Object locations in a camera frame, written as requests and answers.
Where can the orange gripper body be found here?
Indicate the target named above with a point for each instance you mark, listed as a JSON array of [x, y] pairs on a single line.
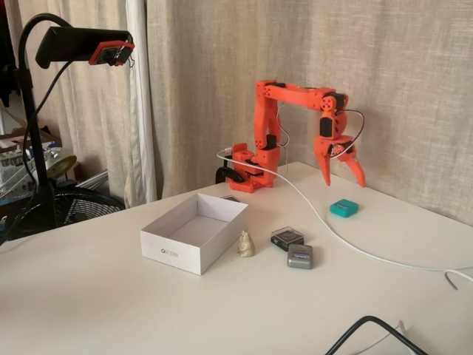
[[329, 146]]

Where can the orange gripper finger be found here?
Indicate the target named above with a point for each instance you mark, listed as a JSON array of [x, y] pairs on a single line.
[[355, 168], [325, 168]]

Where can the green cube case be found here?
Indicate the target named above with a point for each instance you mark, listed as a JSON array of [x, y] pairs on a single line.
[[343, 208]]

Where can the orange robot base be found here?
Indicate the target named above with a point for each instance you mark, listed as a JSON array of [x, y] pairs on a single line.
[[255, 177]]

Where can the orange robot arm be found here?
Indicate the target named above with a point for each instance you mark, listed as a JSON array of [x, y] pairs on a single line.
[[295, 97]]

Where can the white cardboard bin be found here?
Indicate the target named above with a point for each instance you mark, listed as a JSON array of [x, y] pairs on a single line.
[[173, 249]]

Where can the black box clear lid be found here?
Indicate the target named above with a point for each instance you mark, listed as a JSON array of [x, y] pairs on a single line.
[[287, 236], [232, 198]]

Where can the beige linen curtain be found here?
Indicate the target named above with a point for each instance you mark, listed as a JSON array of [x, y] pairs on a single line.
[[332, 55]]

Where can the grey metal case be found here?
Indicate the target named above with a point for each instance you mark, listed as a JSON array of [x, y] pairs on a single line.
[[300, 256]]

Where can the black table clamp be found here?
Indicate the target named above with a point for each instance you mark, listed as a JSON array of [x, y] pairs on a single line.
[[229, 173]]

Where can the beige animal figurine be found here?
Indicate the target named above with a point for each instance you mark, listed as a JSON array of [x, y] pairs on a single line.
[[245, 246]]

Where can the black floor fan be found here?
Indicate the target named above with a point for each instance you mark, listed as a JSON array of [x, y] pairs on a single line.
[[85, 201]]

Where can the beige lamp shade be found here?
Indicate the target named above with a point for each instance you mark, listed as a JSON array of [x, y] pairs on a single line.
[[62, 162]]

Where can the black gooseneck stand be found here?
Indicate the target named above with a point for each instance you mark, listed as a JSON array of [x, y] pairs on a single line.
[[27, 92]]

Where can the brown cardboard box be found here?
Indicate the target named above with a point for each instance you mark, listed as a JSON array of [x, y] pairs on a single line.
[[11, 138]]

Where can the small red gripper camera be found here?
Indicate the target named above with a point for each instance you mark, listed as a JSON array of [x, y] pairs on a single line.
[[337, 149]]

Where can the red overhead camera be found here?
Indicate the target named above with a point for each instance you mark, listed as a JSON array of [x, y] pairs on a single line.
[[111, 53]]

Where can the black camera holder bar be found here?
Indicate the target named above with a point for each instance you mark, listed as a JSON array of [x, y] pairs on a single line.
[[70, 40]]

